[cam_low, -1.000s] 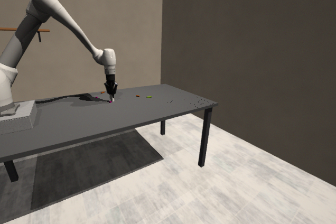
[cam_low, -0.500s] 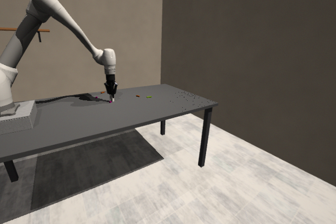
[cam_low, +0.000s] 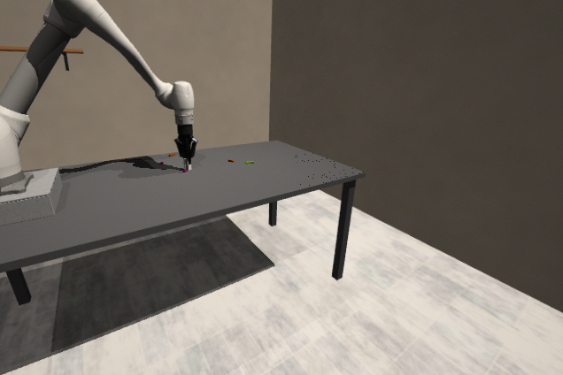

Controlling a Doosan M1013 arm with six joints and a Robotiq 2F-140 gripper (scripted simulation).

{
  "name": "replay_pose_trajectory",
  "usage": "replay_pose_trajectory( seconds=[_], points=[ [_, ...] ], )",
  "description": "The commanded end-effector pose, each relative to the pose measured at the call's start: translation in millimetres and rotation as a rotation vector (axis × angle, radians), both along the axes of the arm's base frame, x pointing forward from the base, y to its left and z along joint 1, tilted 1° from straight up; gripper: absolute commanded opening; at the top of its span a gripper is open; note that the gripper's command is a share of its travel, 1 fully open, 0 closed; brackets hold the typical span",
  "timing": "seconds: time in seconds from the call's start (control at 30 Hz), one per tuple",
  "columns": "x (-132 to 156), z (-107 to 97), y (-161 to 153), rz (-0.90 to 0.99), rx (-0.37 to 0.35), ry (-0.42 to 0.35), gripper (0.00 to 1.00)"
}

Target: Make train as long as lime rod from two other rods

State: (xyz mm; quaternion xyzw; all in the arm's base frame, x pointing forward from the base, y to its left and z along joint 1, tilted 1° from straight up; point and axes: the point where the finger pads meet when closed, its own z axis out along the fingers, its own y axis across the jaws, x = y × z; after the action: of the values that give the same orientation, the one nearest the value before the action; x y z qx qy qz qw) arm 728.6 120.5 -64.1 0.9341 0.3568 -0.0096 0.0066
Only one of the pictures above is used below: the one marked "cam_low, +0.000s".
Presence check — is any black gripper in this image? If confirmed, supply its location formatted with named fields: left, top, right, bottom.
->
left=174, top=125, right=197, bottom=171

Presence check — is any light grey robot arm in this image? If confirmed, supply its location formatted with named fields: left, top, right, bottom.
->
left=0, top=0, right=194, bottom=196

